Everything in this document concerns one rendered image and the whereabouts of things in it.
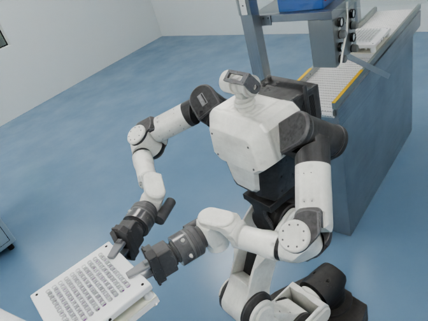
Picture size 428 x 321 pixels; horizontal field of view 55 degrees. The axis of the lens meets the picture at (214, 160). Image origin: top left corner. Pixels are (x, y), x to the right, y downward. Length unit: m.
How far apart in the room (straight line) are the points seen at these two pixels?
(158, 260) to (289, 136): 0.46
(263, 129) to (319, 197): 0.25
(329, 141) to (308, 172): 0.11
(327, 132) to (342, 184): 1.24
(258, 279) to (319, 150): 0.59
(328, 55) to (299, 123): 0.74
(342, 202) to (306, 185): 1.38
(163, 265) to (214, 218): 0.18
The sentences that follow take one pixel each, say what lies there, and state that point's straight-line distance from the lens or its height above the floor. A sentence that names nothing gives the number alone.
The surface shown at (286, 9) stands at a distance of 1.71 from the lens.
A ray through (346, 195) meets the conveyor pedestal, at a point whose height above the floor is 0.31.
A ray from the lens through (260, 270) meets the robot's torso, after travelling 1.46.
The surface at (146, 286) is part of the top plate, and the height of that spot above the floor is 1.07.
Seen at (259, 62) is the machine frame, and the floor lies 1.17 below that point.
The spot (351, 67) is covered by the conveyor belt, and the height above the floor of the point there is 0.91.
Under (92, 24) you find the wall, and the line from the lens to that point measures 6.81.
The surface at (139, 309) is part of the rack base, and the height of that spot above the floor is 1.03.
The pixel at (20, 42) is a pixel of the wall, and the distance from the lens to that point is 6.25.
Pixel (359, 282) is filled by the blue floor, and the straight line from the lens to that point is 2.33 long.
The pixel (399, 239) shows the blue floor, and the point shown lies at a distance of 2.54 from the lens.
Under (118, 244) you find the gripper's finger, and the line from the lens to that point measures 1.20.
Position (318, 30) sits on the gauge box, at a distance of 1.75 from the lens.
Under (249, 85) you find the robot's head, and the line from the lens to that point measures 1.12.
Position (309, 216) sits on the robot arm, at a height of 1.15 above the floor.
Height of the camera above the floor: 1.82
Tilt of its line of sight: 32 degrees down
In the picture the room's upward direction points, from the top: 17 degrees counter-clockwise
